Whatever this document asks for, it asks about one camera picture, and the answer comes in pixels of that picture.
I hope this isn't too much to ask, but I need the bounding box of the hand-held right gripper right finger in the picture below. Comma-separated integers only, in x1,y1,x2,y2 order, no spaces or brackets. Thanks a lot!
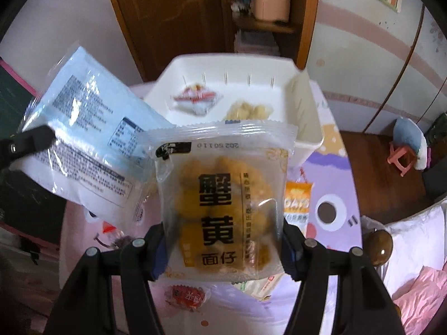
281,221,407,335

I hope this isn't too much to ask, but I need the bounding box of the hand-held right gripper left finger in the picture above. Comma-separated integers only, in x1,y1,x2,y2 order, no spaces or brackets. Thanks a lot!
42,221,168,335

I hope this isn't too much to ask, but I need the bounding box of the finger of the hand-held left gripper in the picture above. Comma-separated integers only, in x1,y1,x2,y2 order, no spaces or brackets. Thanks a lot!
0,125,57,170

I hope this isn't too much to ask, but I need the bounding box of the blue and white snack packet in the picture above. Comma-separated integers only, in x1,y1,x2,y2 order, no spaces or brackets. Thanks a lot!
19,45,177,233

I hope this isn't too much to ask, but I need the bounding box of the clear yellow noodle snack packet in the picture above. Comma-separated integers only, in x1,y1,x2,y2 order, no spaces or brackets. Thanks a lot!
138,119,299,283

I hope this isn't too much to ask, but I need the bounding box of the white plastic bin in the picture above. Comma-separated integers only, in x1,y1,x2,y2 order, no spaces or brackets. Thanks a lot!
143,54,325,166

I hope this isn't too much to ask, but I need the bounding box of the red round snack packet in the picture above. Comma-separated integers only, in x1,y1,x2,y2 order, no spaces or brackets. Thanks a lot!
164,284,212,309

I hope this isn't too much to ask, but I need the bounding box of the orange snack packet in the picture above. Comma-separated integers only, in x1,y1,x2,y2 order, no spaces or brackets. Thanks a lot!
284,180,315,238

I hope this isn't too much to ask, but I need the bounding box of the brown round object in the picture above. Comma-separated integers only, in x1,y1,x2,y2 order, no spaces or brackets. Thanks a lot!
365,230,393,267

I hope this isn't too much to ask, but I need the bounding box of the cartoon printed table cover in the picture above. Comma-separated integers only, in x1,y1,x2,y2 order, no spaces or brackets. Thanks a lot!
58,77,362,335

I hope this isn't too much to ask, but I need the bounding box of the white pillow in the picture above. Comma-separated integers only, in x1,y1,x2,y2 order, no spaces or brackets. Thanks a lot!
361,204,447,297

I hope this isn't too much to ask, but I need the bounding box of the pink blanket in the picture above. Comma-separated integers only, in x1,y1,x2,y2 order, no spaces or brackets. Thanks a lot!
391,265,447,335

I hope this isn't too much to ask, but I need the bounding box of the pale yellow snack packet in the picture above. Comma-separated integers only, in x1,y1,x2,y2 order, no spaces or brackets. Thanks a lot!
223,99,276,123

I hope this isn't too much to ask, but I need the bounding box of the red and white snack packet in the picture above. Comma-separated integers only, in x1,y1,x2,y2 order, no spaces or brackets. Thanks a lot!
169,82,224,116

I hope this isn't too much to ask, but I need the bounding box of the pink stool with cushion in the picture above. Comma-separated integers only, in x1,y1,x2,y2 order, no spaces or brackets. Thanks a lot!
393,117,430,171

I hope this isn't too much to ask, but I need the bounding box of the brown wooden door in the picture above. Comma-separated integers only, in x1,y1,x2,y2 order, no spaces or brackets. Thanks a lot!
103,0,231,82

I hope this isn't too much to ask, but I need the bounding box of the white wardrobe with pink stripe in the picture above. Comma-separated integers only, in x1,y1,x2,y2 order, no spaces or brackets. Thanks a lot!
305,0,447,137

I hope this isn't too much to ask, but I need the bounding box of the lilac storage box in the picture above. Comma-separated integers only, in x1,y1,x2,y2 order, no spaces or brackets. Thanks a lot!
234,31,280,56

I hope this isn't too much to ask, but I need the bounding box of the pink storage container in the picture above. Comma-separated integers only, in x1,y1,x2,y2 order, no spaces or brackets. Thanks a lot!
251,0,291,21

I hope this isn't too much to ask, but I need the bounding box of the green chalkboard with pink frame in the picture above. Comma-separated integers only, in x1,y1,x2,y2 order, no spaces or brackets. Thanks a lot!
0,58,68,248

